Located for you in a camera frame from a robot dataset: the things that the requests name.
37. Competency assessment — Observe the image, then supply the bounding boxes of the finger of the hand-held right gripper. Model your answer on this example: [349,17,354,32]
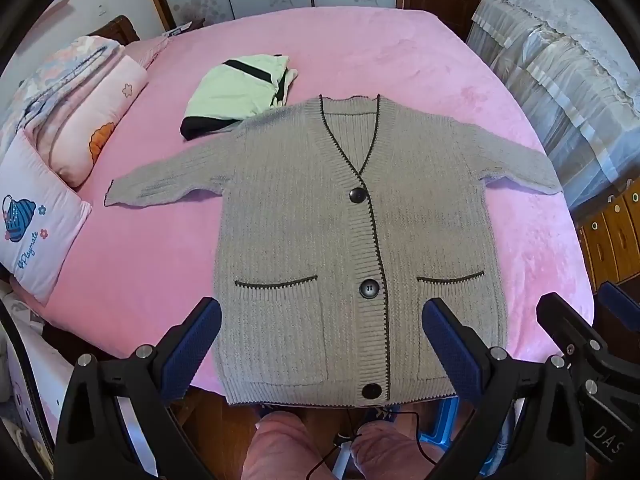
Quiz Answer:
[536,292,602,357]
[597,281,640,322]

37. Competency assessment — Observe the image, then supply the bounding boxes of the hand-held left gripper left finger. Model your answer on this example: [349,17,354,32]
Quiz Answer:
[54,296,223,480]

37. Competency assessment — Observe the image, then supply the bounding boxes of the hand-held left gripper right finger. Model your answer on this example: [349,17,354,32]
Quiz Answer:
[421,297,588,480]

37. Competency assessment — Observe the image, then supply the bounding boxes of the grey knitted cardigan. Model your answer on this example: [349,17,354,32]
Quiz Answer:
[103,94,562,407]

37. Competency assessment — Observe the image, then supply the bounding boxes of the wooden drawer cabinet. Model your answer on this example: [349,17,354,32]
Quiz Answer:
[572,177,640,293]

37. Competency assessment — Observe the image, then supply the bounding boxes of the blue plastic stool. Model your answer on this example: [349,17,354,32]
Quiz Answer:
[420,400,511,461]

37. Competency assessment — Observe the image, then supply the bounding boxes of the person's right leg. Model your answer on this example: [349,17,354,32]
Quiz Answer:
[350,422,446,480]

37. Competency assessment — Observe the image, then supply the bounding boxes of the person's leg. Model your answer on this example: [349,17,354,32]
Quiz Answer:
[350,422,446,480]
[242,412,351,480]

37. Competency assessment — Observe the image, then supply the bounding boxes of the person's left leg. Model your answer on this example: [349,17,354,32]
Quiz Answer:
[242,412,351,480]

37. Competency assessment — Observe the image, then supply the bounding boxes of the white printed box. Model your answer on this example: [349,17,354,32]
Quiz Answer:
[0,285,76,466]

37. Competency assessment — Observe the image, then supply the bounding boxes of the white cartoon print pillow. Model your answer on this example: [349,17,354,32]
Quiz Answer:
[0,130,93,306]

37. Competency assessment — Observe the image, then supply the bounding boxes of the white lace covered furniture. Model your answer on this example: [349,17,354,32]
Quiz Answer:
[466,0,640,211]

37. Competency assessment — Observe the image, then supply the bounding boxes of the pale green black-trimmed garment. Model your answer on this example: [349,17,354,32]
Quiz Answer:
[180,54,300,141]

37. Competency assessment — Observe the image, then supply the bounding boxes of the pink bed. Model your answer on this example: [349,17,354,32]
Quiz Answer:
[10,8,596,396]

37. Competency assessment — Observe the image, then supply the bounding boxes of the folded floral quilt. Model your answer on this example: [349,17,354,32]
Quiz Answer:
[0,36,126,156]

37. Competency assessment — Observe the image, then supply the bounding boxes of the papers beside headboard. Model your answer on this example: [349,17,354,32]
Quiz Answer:
[164,20,207,37]

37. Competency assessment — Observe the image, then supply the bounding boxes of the dark wooden headboard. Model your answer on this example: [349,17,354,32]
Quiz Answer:
[90,15,142,44]

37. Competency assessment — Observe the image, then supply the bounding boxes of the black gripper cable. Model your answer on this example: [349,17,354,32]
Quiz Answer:
[305,407,446,480]

